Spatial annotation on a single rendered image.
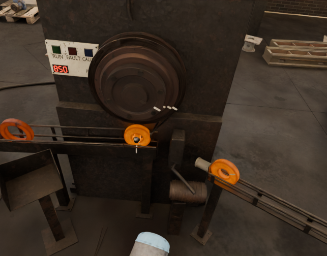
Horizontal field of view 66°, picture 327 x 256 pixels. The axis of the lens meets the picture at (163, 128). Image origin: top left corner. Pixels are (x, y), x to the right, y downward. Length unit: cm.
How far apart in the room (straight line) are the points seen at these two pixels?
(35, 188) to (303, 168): 229
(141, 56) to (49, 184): 84
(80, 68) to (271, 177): 189
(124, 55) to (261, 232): 163
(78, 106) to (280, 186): 182
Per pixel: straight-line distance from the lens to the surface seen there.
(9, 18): 580
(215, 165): 141
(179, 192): 153
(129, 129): 143
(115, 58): 115
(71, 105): 155
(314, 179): 274
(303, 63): 486
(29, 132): 166
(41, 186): 152
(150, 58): 112
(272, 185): 248
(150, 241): 88
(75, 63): 141
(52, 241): 202
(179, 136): 143
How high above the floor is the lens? 175
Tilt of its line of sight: 40 degrees down
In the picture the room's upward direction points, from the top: 6 degrees clockwise
